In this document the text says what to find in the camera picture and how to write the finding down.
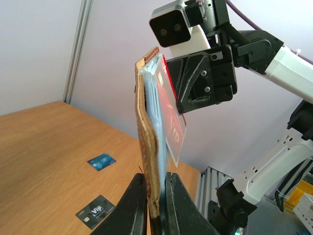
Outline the blue VIP card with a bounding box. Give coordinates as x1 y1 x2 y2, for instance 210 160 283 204
87 153 116 171

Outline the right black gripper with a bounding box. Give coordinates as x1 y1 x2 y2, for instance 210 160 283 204
166 45 238 114

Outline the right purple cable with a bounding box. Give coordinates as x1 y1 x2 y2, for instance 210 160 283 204
224 0 313 66

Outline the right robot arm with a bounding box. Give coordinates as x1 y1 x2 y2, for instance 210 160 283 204
179 0 313 177

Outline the white perforated basket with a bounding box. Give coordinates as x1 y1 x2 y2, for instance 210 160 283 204
293 193 313 234

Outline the red VIP card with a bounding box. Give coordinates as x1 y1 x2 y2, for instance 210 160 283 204
155 53 186 166

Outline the yellow storage bin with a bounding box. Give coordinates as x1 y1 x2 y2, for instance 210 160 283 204
284 180 313 212

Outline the right aluminium corner post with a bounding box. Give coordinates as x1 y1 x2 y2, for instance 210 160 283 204
63 0 94 104

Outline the brown leather card holder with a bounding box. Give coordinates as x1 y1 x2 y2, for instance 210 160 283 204
134 47 165 235

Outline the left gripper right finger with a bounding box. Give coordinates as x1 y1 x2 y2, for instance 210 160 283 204
164 172 218 235

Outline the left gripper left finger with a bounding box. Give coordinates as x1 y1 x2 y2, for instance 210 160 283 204
101 173 147 235

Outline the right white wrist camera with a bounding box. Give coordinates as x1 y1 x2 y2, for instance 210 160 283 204
149 0 211 58

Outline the black VIP card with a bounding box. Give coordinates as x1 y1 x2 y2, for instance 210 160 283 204
75 195 115 230

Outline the aluminium rail frame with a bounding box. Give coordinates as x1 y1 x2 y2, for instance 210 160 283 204
195 166 232 219

